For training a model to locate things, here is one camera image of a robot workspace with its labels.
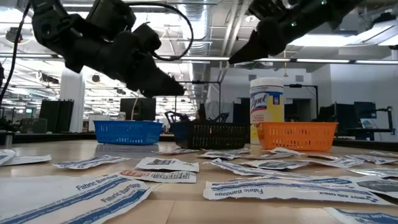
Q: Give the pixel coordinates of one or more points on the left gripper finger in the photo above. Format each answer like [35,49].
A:
[155,74]
[155,90]

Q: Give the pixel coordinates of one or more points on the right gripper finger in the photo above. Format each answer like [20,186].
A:
[261,52]
[255,43]

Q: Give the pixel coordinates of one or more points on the blue plastic basket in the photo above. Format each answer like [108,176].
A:
[128,133]

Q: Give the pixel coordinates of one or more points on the black plastic basket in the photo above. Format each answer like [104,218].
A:
[214,135]

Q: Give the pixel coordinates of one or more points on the orange plastic basket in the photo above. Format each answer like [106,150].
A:
[297,137]

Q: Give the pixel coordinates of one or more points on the white antiseptic wipe packet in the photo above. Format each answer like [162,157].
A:
[168,165]
[214,155]
[28,159]
[379,186]
[284,151]
[273,165]
[7,155]

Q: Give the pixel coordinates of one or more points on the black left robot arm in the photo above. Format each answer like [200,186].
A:
[49,28]

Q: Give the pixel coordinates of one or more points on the black monitor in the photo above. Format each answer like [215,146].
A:
[140,109]

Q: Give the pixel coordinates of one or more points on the long ceiling light bar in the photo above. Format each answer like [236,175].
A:
[202,58]

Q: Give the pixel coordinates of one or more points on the Lysol wipes canister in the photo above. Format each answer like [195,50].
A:
[266,105]

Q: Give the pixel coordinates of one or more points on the white square pillar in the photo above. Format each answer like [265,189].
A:
[72,109]

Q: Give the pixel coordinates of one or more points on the black partition panels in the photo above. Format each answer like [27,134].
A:
[56,116]

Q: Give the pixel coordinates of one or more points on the black robot workstation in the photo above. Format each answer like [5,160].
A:
[345,116]

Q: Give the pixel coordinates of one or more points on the silver ventilation duct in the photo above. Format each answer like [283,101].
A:
[200,40]

